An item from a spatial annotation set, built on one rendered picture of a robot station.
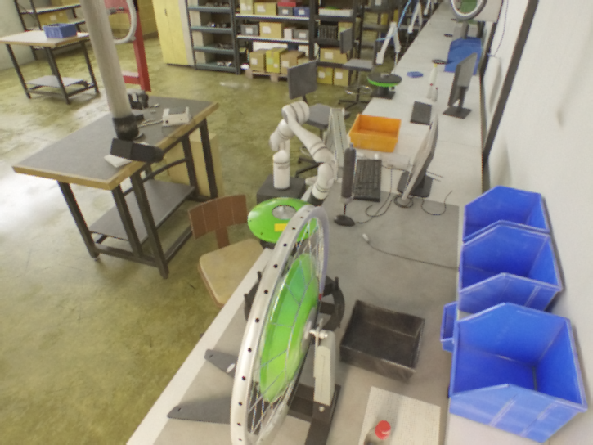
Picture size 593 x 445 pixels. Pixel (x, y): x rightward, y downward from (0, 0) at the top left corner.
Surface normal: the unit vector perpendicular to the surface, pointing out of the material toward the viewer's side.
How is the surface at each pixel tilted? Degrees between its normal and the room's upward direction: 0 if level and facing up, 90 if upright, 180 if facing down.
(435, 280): 0
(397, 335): 0
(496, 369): 0
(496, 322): 88
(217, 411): 18
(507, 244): 88
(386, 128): 86
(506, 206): 88
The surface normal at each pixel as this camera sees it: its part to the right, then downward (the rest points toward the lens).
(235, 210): 0.21, 0.60
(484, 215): -0.38, 0.53
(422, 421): 0.00, -0.79
